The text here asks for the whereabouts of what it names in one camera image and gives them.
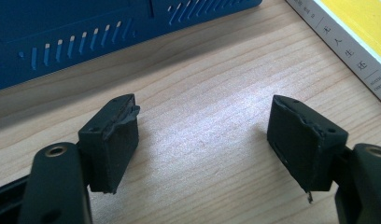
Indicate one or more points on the blue plastic file rack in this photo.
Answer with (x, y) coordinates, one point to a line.
(70, 21)

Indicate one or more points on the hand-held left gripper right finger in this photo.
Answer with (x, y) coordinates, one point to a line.
(300, 140)

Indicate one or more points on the yellow book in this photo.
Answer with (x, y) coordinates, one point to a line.
(359, 28)

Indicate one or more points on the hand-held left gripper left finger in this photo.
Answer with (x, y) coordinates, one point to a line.
(112, 149)

